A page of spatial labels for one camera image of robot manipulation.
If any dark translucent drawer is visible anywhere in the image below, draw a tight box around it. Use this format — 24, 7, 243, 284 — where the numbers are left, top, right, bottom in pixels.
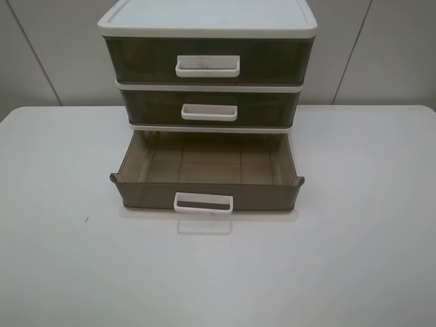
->
110, 131, 305, 214
121, 90, 300, 128
104, 37, 314, 86

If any white plastic drawer cabinet frame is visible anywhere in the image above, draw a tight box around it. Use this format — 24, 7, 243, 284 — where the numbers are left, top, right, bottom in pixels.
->
97, 1, 317, 134

